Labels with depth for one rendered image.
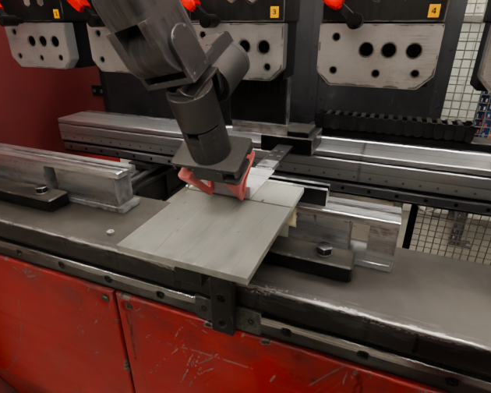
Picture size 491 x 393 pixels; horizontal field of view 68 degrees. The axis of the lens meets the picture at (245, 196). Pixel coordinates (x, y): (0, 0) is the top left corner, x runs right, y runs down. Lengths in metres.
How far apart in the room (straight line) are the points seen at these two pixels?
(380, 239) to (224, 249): 0.28
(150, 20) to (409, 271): 0.54
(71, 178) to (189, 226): 0.45
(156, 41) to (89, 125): 0.83
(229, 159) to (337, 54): 0.20
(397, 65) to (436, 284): 0.35
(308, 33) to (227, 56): 0.65
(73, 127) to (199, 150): 0.80
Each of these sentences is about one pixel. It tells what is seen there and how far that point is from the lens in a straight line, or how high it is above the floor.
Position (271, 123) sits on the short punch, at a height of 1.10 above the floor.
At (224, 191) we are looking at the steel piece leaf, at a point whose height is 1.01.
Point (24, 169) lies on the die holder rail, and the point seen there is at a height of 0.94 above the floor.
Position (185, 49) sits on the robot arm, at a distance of 0.41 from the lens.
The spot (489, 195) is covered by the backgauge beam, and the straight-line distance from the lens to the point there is 0.90.
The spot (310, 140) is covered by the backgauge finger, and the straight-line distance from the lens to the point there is 0.81.
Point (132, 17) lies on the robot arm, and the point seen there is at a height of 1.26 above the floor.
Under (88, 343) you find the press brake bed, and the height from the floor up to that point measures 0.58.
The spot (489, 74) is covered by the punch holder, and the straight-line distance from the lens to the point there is 0.55.
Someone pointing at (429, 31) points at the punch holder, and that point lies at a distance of 0.54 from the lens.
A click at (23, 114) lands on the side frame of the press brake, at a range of 1.35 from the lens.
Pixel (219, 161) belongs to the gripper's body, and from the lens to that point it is 0.49.
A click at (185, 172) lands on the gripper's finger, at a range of 0.53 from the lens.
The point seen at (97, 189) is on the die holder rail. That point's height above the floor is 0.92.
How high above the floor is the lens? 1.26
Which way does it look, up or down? 26 degrees down
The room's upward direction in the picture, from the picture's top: straight up
